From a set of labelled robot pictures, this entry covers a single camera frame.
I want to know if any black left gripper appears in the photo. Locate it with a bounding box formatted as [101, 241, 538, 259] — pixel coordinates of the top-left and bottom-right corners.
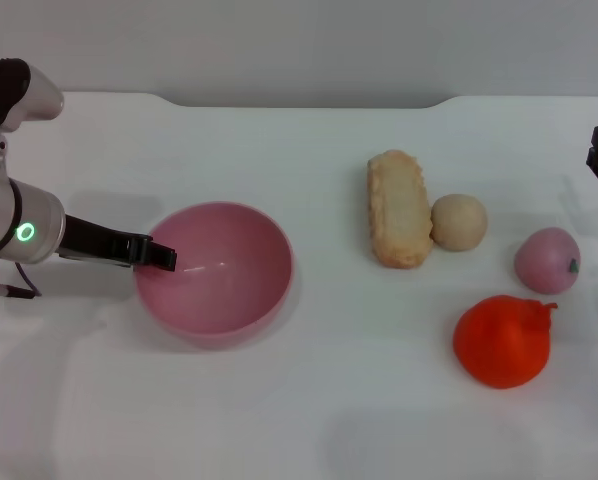
[58, 214, 178, 273]

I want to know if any pink plastic bowl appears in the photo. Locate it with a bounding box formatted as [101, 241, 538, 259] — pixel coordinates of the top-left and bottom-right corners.
[134, 200, 295, 351]

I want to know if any round beige egg yolk pastry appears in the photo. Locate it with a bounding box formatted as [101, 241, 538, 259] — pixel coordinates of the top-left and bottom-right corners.
[430, 193, 489, 253]

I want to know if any pink peach bun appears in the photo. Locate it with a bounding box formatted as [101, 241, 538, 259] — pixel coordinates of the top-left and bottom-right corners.
[513, 226, 581, 295]

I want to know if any orange-red persimmon bun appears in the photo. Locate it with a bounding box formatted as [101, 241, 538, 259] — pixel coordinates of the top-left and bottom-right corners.
[452, 294, 560, 390]

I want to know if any long golden toast bread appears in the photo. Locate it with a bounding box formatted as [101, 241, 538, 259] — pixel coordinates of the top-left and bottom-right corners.
[366, 148, 435, 270]

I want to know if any left arm dark cable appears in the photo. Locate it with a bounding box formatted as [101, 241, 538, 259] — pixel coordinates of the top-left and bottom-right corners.
[0, 261, 43, 300]

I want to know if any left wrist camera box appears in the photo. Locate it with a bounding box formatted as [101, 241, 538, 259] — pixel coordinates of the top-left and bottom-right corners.
[0, 58, 66, 134]

